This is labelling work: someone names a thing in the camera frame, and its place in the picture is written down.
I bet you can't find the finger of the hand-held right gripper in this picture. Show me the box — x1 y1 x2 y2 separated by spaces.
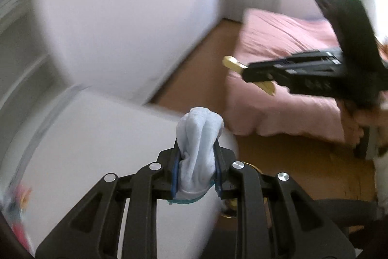
242 49 343 80
245 62 346 86

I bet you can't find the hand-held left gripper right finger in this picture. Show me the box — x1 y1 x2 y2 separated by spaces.
213 144 355 259

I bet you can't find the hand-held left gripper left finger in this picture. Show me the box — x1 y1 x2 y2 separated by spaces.
36 141 182 259

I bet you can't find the light blue cloth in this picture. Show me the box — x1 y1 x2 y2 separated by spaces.
167 107 225 205

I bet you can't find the yellow plastic piece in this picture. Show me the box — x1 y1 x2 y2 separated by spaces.
222 55 276 96

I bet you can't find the person's right hand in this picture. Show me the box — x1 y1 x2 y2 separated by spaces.
339 101 388 153

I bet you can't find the pink bed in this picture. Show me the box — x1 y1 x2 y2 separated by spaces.
224 8 388 144

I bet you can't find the gold metal object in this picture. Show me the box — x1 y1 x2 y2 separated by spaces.
221 198 237 218

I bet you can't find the white desk shelf unit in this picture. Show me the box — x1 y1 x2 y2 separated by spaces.
0 0 61 102

